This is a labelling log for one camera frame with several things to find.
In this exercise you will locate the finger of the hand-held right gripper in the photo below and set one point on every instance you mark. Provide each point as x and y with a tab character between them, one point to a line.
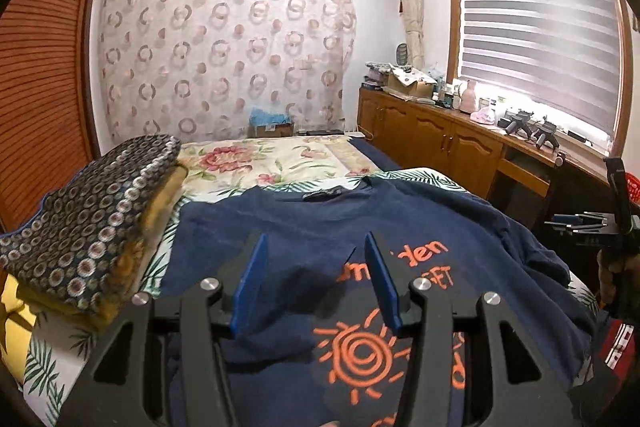
592	216
565	223

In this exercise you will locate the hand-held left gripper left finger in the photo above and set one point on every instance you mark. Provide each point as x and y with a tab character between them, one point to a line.
250	287

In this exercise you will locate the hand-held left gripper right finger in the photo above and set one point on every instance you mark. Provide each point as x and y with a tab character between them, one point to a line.
382	287

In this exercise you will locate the navy t-shirt with orange print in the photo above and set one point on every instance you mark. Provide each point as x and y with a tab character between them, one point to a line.
300	227

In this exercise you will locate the person's right hand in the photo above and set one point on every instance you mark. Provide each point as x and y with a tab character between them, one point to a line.
607	279

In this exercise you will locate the red plastic basket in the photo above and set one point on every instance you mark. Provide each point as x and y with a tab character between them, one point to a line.
634	187

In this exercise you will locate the dark spare gripper tool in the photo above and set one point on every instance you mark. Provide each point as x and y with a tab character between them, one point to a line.
546	134
517	123

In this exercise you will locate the red white-printed cloth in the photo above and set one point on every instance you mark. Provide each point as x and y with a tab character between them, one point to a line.
617	347

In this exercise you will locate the mustard folded blanket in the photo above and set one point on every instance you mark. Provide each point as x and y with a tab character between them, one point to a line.
160	202

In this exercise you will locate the floral quilt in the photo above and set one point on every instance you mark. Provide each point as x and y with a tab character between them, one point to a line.
235	162

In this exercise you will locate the plain navy cloth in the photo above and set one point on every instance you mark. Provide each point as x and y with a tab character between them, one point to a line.
375	154

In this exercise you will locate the pink plastic bag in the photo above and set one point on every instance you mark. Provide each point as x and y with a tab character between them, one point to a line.
485	116

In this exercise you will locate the pink bottle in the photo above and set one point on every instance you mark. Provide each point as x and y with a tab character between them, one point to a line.
470	99

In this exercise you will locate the wooden cabinet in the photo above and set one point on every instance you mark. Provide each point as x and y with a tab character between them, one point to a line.
425	132

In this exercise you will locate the cardboard box with blue cloth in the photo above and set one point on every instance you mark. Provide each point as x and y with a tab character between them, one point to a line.
270	124

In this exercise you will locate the dark circle-patterned folded blanket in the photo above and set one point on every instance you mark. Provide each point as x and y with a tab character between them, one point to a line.
90	217

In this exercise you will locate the grey striped window blind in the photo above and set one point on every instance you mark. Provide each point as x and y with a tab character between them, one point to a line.
535	27

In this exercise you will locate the open cardboard box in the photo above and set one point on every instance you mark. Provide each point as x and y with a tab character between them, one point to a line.
407	84

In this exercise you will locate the palm-leaf printed bed sheet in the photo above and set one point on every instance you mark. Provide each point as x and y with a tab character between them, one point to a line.
55	357

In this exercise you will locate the stack of folded cloths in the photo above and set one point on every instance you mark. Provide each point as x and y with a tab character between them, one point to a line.
376	74

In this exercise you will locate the small grey round fan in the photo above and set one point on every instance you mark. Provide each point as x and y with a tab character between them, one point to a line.
402	53

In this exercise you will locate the circle-patterned sheer curtain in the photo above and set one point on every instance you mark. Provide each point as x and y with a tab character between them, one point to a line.
225	52

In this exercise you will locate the bright yellow cloth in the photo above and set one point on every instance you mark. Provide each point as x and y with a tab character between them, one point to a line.
12	322

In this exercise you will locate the wooden louvered wardrobe door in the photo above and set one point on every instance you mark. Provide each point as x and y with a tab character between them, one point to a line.
45	82

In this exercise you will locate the wooden window frame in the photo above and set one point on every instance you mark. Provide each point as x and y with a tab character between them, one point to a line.
453	7

